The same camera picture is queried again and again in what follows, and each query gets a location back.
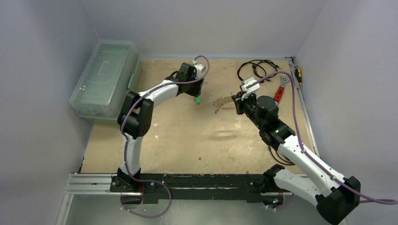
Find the black coiled cable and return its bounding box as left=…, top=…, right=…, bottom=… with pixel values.
left=237, top=60, right=281, bottom=85

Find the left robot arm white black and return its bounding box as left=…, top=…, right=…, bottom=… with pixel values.
left=110, top=61, right=207, bottom=193

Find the red handled adjustable wrench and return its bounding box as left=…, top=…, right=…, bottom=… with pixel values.
left=274, top=76, right=290, bottom=105

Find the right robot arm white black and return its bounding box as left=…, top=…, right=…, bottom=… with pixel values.
left=231, top=92, right=361, bottom=225

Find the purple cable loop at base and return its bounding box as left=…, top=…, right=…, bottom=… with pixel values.
left=120, top=180, right=174, bottom=219

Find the aluminium frame rail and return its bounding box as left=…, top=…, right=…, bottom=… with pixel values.
left=59, top=60, right=325, bottom=225

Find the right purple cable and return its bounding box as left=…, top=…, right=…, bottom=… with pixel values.
left=245, top=71, right=398, bottom=206

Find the clear plastic storage box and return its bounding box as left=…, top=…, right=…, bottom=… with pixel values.
left=69, top=39, right=142, bottom=125

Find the yellow black screwdriver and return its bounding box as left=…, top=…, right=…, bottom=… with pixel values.
left=294, top=68, right=303, bottom=85

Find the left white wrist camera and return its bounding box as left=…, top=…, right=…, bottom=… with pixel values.
left=193, top=63, right=207, bottom=79

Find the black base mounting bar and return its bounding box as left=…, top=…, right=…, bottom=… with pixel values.
left=110, top=172, right=281, bottom=204

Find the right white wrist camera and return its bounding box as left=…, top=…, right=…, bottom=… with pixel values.
left=240, top=77, right=260, bottom=100

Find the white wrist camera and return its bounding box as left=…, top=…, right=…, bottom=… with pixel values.
left=240, top=77, right=260, bottom=100
left=193, top=63, right=207, bottom=79

